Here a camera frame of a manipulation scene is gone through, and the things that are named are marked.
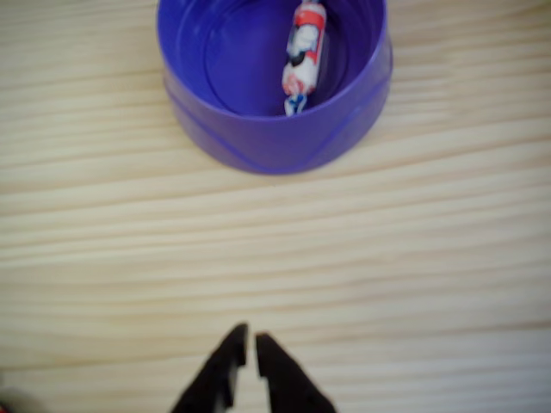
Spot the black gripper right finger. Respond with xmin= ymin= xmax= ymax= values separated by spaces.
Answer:
xmin=256 ymin=332 xmax=337 ymax=413

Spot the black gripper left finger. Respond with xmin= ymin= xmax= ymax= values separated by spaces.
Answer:
xmin=170 ymin=323 xmax=250 ymax=413

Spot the purple plastic bowl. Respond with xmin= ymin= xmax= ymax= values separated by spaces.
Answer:
xmin=155 ymin=0 xmax=393 ymax=176

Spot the red white blue wrapped candy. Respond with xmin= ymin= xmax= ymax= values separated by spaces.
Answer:
xmin=282 ymin=0 xmax=328 ymax=117

